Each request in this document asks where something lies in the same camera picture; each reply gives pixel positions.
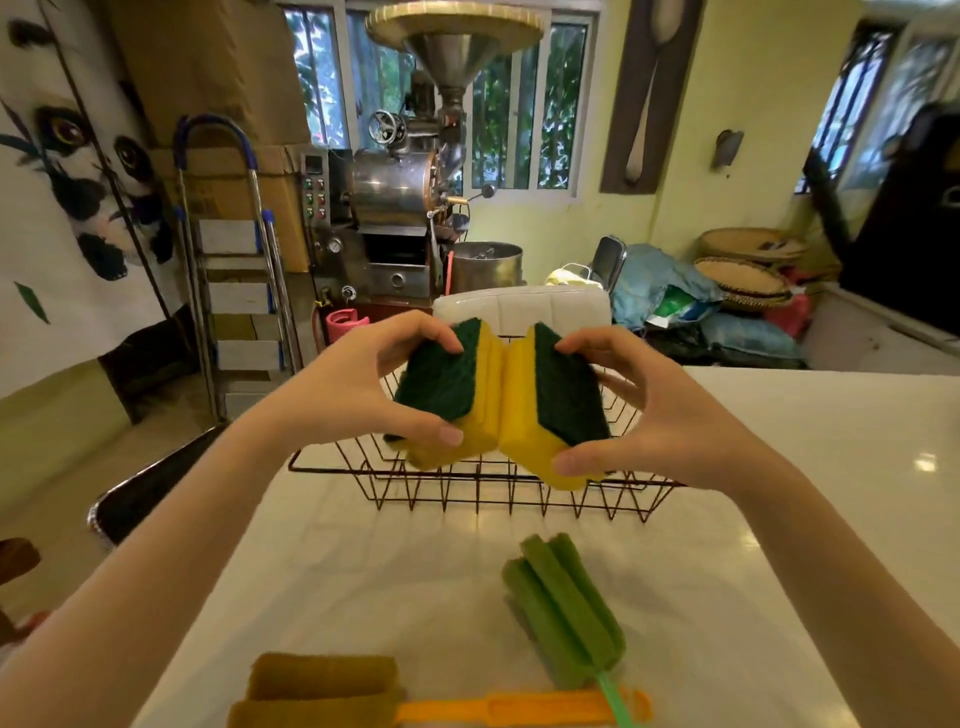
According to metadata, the orange-handled brown sponge brush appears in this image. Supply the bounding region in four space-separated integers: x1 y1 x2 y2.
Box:
227 652 654 728

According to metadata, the metal step ladder blue handle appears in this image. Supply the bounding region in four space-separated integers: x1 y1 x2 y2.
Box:
174 114 305 423

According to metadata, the large blue sack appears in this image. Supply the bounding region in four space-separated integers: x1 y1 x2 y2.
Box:
611 243 725 331

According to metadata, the red bag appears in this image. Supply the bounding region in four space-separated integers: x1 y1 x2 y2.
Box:
765 291 816 340

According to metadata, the person's left forearm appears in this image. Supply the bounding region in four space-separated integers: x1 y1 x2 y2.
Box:
0 402 301 728

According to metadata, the green sponge bottle brush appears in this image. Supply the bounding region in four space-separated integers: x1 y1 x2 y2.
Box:
501 532 639 728

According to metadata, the window with white bars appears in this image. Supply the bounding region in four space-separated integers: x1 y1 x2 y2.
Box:
281 0 601 207

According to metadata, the yellow and white bundle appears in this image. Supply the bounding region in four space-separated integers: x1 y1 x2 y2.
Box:
544 262 603 290

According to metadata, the brown spoon wall picture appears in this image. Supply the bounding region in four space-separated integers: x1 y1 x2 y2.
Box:
600 0 706 196

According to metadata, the metal folding chair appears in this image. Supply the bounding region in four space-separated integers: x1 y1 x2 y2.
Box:
588 235 628 294

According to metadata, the green and white bag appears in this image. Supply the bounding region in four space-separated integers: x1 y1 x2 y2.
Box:
645 285 700 331

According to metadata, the yellow sponge with green scourer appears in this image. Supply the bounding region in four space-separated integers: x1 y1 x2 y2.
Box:
384 318 506 472
498 322 612 492

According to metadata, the grey wall lamp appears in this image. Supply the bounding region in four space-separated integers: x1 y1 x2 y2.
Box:
711 129 745 171

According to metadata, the person's left hand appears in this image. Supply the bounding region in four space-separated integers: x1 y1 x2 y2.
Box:
262 309 466 457

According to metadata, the white padded chair back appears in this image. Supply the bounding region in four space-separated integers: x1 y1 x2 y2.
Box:
432 285 612 340

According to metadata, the black chair with metal rim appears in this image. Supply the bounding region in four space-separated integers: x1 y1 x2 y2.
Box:
87 423 228 546

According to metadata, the large cardboard box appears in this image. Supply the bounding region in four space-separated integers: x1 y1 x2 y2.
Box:
105 0 312 149

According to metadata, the round woven bamboo tray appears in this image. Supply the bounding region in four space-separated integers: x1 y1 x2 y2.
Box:
697 227 809 265
693 257 794 311

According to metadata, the large black appliance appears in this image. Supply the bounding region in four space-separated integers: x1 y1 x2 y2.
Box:
838 103 960 339

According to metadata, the pink plastic container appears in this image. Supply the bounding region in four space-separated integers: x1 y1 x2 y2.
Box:
324 307 371 346

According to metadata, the small blue sack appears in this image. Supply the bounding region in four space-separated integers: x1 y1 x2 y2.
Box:
699 311 804 363

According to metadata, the person's right forearm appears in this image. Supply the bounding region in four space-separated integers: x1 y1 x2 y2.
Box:
721 444 960 728

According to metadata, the panda wall painting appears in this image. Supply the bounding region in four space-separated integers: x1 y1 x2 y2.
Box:
0 0 189 400

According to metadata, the person's right hand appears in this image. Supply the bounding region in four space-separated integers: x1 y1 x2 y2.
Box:
551 326 775 494

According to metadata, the steel cooling drum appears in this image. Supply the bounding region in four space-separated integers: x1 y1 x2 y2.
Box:
450 241 525 295

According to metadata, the steel coffee roaster machine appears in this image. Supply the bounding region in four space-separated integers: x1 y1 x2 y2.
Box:
300 0 549 310

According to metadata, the black wire basket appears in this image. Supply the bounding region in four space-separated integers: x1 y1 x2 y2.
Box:
288 358 685 524

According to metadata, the white chest freezer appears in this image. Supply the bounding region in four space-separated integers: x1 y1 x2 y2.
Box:
798 281 960 376

